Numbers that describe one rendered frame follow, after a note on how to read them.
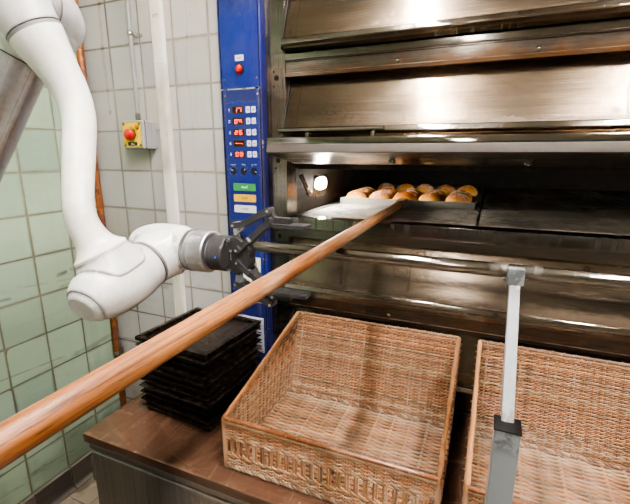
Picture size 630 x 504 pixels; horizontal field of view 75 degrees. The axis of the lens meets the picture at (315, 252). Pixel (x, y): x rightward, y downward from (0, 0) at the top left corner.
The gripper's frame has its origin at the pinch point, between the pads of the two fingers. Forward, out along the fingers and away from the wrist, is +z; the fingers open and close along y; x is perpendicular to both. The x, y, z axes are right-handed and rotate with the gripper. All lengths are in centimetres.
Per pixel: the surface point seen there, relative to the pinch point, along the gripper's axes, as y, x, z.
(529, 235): 2, -56, 44
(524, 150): -21, -42, 39
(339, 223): 2, -57, -12
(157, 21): -65, -55, -80
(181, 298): 37, -55, -79
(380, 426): 60, -38, 8
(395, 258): 2.6, -19.1, 14.0
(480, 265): 2.3, -19.1, 31.7
